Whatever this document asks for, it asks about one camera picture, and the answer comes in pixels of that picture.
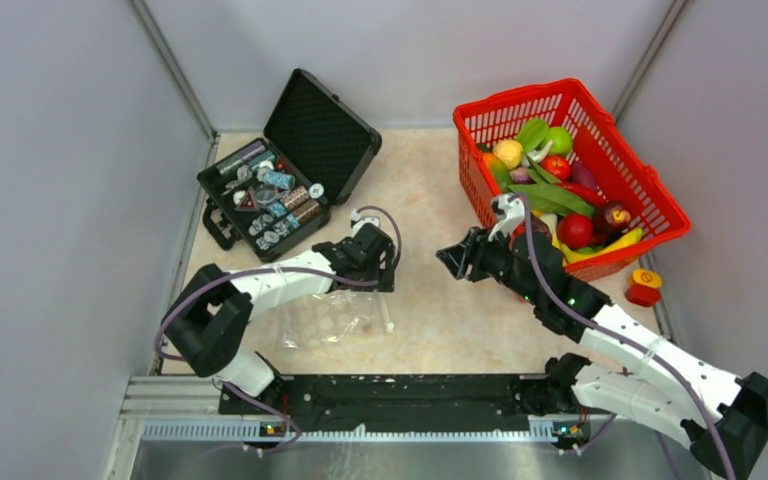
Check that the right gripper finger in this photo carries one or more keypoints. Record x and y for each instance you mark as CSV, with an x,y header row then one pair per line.
x,y
455,256
460,269

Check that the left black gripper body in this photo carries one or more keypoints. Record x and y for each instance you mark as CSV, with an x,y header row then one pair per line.
x,y
373,273

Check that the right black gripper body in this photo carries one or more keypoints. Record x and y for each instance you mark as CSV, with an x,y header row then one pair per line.
x,y
493,259

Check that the clear zip top bag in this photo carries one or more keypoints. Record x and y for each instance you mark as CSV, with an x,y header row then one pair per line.
x,y
321,320

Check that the yellow lemon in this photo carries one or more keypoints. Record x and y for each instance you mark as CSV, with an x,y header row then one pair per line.
x,y
510,152

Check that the red plastic basket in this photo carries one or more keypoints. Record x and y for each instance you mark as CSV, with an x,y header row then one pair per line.
x,y
596,142

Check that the green starfruit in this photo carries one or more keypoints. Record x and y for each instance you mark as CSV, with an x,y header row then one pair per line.
x,y
532,133

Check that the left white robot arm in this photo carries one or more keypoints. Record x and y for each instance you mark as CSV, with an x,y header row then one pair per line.
x,y
207,323

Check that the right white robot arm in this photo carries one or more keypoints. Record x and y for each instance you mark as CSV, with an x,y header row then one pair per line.
x,y
719,416

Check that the green leaf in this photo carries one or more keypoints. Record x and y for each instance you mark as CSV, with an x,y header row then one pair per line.
x,y
549,198

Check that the purple onion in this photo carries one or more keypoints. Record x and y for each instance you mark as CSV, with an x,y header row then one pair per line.
x,y
521,175

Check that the yellow banana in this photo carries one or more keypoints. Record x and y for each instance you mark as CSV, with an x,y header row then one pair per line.
x,y
628,239

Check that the red apple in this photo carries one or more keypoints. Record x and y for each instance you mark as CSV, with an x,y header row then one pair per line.
x,y
558,167
575,231

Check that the black open case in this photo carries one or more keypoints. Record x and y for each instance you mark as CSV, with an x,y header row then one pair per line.
x,y
279,188

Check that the purple sweet potato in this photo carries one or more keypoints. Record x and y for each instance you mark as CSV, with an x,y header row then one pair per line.
x,y
583,176

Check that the green apple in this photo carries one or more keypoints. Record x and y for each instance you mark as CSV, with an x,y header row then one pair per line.
x,y
559,140

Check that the dark red fruit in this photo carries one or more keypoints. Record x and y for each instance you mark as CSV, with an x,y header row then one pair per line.
x,y
611,217

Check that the red yellow emergency button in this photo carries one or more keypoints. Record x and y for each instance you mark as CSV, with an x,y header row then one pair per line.
x,y
644,287

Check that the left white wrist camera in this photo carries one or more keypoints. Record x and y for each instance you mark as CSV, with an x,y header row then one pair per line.
x,y
358,220

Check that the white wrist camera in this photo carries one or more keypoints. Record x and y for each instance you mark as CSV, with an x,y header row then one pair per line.
x,y
358,220
510,211

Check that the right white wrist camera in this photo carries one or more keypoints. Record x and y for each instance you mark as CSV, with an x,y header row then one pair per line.
x,y
510,211

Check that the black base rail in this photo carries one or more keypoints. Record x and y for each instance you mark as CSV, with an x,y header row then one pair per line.
x,y
427,403

